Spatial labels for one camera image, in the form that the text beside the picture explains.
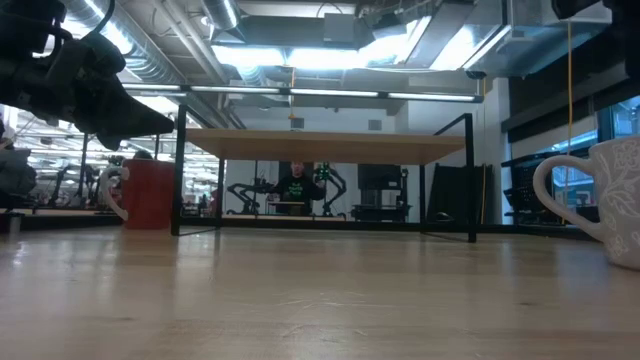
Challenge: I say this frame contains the white floral pattern mug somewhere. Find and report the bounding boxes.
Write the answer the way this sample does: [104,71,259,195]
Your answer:
[532,135,640,272]

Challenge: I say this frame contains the silver spiral air duct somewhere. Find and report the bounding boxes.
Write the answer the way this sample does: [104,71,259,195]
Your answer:
[59,0,247,130]

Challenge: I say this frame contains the dark grey chair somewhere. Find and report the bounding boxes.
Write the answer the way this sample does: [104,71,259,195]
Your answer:
[0,147,37,211]

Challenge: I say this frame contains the black perforated cart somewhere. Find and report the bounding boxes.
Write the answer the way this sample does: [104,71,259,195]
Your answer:
[501,148,601,226]

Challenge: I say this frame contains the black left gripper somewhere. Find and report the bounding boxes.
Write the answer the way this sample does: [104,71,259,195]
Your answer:
[0,30,175,151]

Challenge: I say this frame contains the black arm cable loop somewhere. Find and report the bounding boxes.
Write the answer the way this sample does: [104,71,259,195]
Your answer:
[91,0,117,37]

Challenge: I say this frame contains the wooden shelf black frame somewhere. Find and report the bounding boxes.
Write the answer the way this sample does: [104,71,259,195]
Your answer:
[170,104,478,244]

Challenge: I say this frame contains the red mug white handle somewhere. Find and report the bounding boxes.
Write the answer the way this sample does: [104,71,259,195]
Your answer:
[101,158,176,231]

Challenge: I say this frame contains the black leaning panel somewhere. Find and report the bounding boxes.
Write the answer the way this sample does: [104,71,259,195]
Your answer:
[427,163,494,225]

